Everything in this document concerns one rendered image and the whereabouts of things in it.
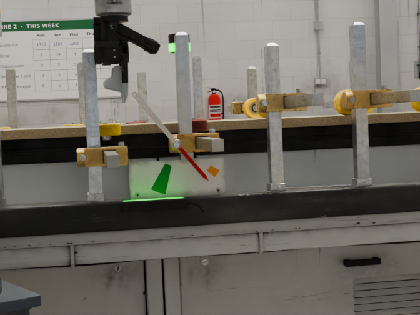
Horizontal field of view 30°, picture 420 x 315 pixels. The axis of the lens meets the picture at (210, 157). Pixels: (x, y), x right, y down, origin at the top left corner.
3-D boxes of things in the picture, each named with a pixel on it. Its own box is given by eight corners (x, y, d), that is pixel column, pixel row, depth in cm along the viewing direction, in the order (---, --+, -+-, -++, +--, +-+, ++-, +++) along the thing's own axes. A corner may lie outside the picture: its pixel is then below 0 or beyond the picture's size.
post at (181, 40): (195, 208, 214) (188, 31, 212) (183, 209, 214) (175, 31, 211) (194, 207, 218) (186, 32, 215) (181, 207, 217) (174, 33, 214)
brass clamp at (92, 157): (129, 165, 209) (127, 145, 209) (77, 167, 207) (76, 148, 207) (127, 164, 215) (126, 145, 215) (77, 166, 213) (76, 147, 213)
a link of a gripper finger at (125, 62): (120, 83, 194) (118, 48, 194) (127, 83, 195) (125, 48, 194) (121, 82, 190) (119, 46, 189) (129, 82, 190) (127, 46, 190)
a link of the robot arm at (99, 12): (129, 0, 198) (132, -6, 189) (130, 19, 199) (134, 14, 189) (94, 0, 197) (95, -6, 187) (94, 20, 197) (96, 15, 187)
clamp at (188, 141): (220, 150, 214) (219, 132, 213) (170, 153, 212) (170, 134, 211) (216, 150, 219) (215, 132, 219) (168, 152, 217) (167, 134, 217)
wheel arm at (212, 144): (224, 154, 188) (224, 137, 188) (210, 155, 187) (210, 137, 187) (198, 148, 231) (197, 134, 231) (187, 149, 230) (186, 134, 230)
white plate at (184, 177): (225, 194, 214) (224, 157, 214) (130, 200, 210) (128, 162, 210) (225, 194, 215) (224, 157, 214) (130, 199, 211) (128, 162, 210)
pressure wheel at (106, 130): (127, 161, 225) (125, 121, 225) (109, 163, 218) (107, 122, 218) (106, 161, 229) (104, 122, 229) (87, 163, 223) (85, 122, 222)
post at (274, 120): (285, 215, 218) (279, 42, 216) (272, 216, 218) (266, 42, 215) (282, 214, 222) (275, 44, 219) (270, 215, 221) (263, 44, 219)
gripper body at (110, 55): (94, 67, 197) (92, 19, 196) (129, 66, 198) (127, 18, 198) (95, 65, 189) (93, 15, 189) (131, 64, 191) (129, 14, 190)
